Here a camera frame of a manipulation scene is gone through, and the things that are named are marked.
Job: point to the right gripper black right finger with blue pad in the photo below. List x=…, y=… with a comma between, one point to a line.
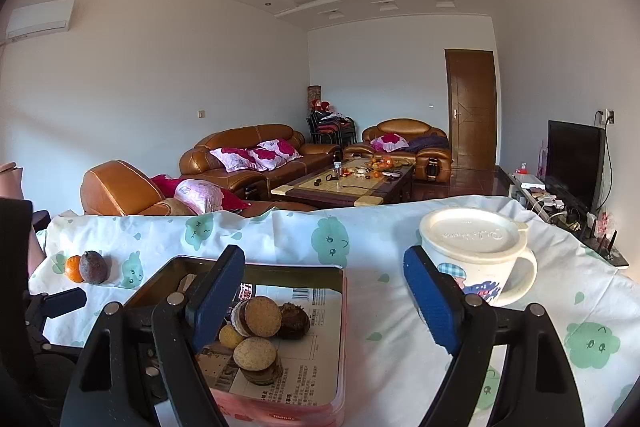
x=537, y=386

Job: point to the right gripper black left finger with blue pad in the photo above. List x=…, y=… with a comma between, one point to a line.
x=130, y=351

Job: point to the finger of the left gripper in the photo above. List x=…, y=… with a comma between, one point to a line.
x=44, y=306

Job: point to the dark brown mangosteen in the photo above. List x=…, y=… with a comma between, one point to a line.
x=295, y=323

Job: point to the orange tangerine back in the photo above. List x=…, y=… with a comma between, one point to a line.
x=72, y=269

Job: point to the purple passion fruit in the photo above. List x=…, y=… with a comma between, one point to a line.
x=93, y=268

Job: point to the brown leather armchair near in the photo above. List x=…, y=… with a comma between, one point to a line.
x=117, y=189

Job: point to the brown leather armchair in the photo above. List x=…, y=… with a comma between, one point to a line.
x=117, y=189
x=429, y=150

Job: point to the pink electric kettle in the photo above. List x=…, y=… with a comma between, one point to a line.
x=18, y=238

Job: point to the white cloud-print tablecloth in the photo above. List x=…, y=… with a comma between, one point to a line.
x=393, y=365

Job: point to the pink metal tin tray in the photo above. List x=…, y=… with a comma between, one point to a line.
x=311, y=390

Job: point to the white cartoon pig mug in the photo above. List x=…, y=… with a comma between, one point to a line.
x=486, y=253

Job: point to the dark tv stand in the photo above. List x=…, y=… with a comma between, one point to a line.
x=560, y=213

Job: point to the pink floral pillow near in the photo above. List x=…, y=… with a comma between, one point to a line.
x=200, y=196

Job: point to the magenta floral cushion left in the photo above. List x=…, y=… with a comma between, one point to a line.
x=234, y=159

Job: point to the magenta floral cushion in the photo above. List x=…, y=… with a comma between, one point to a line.
x=234, y=159
x=273, y=154

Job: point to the brown leather long sofa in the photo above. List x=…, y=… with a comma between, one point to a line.
x=199, y=163

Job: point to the black television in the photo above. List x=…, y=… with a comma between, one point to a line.
x=575, y=157

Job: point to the magenta floral cushion right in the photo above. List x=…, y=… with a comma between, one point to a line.
x=273, y=154

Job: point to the brown leather far armchair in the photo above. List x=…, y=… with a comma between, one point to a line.
x=429, y=150

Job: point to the wooden coffee table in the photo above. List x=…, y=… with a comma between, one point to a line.
x=360, y=182

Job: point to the magenta cushion far armchair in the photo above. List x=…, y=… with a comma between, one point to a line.
x=388, y=143

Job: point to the white air conditioner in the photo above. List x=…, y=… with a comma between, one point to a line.
x=39, y=19

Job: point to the stacked dark chairs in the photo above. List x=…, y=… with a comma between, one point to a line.
x=331, y=128

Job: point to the brown wooden door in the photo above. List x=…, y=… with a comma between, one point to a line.
x=472, y=93

